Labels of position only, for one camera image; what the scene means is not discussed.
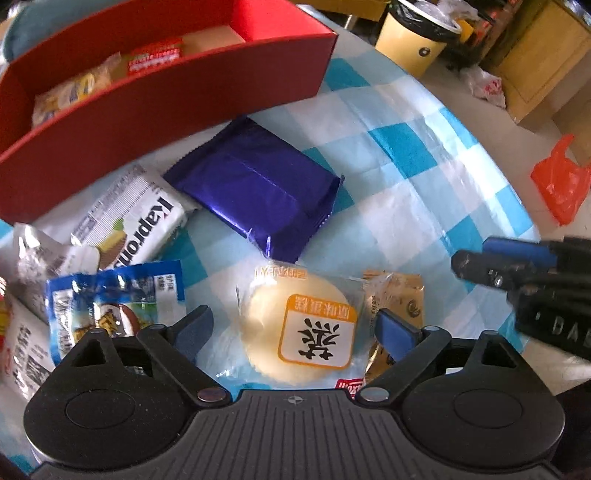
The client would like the golden brown candy packet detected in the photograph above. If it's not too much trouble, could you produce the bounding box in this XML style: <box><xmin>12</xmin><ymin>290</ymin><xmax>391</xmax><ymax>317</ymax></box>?
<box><xmin>362</xmin><ymin>271</ymin><xmax>426</xmax><ymax>386</ymax></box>

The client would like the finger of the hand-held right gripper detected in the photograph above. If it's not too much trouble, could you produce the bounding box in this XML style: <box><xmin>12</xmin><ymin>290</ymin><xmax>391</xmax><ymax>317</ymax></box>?
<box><xmin>482</xmin><ymin>235</ymin><xmax>591</xmax><ymax>278</ymax></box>
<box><xmin>451</xmin><ymin>250</ymin><xmax>555</xmax><ymax>292</ymax></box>

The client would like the white wafer packet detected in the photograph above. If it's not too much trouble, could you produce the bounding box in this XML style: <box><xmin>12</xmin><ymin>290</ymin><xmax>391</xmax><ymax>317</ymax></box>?
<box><xmin>69</xmin><ymin>165</ymin><xmax>197</xmax><ymax>273</ymax></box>

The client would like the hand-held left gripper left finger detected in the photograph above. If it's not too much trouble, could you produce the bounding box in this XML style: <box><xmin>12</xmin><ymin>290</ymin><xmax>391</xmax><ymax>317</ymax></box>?
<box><xmin>59</xmin><ymin>305</ymin><xmax>230</xmax><ymax>408</ymax></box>

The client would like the light wooden cabinet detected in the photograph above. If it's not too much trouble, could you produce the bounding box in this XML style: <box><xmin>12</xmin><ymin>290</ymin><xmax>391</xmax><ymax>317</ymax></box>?
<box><xmin>480</xmin><ymin>0</ymin><xmax>591</xmax><ymax>125</ymax></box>

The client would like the red and white snack packet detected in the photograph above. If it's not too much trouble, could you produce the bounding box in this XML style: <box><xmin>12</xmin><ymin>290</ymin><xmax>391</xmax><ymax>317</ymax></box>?
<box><xmin>126</xmin><ymin>37</ymin><xmax>185</xmax><ymax>77</ymax></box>

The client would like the white plastic bag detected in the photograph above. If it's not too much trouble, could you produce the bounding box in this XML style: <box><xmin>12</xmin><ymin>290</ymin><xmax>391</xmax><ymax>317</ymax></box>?
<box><xmin>462</xmin><ymin>65</ymin><xmax>509</xmax><ymax>109</ymax></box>

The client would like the red cardboard box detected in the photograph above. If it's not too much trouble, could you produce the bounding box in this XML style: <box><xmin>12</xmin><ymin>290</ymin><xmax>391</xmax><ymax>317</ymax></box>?
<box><xmin>0</xmin><ymin>0</ymin><xmax>339</xmax><ymax>225</ymax></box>

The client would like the blue snack packet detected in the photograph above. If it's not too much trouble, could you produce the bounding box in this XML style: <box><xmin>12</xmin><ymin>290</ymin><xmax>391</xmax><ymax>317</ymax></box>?
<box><xmin>45</xmin><ymin>260</ymin><xmax>184</xmax><ymax>367</ymax></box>

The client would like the silver snack packet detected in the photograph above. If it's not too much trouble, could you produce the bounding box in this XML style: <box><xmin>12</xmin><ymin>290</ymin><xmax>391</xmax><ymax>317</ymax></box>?
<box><xmin>11</xmin><ymin>223</ymin><xmax>100</xmax><ymax>324</ymax></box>

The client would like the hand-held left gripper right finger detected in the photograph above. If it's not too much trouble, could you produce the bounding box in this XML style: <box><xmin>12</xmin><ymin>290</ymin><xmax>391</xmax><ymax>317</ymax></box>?
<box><xmin>355</xmin><ymin>308</ymin><xmax>527</xmax><ymax>407</ymax></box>

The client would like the white spicy strips bag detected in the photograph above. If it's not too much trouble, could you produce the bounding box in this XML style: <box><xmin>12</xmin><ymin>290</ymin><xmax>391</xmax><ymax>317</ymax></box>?
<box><xmin>0</xmin><ymin>277</ymin><xmax>56</xmax><ymax>402</ymax></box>

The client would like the yellow trash bin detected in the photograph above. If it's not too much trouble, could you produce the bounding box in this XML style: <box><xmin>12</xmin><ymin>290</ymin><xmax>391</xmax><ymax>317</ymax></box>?
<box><xmin>375</xmin><ymin>0</ymin><xmax>462</xmax><ymax>79</ymax></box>

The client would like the purple snack packet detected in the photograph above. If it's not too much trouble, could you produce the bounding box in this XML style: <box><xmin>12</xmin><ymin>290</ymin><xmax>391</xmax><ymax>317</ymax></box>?
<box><xmin>163</xmin><ymin>116</ymin><xmax>345</xmax><ymax>263</ymax></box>

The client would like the blue rolled cushion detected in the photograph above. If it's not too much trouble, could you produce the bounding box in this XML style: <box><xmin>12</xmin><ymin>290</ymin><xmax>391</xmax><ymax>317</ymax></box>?
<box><xmin>2</xmin><ymin>0</ymin><xmax>130</xmax><ymax>63</ymax></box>

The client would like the round cake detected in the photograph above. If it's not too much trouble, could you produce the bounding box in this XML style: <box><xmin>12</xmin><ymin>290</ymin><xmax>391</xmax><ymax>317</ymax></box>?
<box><xmin>217</xmin><ymin>261</ymin><xmax>370</xmax><ymax>400</ymax></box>

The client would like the orange plastic bag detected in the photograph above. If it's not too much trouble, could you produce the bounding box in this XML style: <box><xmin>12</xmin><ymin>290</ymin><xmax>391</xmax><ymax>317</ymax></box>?
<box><xmin>530</xmin><ymin>135</ymin><xmax>591</xmax><ymax>227</ymax></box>

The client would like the blue white checked tablecloth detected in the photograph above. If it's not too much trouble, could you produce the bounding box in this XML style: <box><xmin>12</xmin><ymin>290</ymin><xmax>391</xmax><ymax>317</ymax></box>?
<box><xmin>0</xmin><ymin>4</ymin><xmax>541</xmax><ymax>462</ymax></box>

